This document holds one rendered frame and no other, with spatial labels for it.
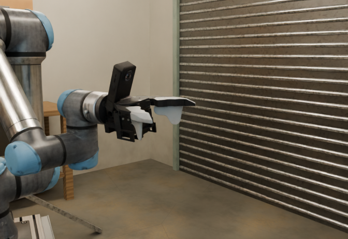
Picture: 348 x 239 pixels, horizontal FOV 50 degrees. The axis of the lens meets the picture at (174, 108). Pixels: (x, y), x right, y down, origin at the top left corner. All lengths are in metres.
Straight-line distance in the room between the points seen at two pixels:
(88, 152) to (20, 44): 0.36
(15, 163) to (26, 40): 0.38
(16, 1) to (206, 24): 1.83
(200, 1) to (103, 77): 1.36
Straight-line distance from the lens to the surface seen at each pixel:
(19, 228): 1.27
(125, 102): 0.77
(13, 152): 0.85
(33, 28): 1.11
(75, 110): 0.90
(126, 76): 0.77
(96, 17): 4.28
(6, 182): 1.12
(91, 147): 0.93
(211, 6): 3.81
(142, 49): 4.57
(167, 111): 0.80
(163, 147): 4.57
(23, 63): 1.12
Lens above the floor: 1.34
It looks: 9 degrees down
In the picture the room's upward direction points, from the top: straight up
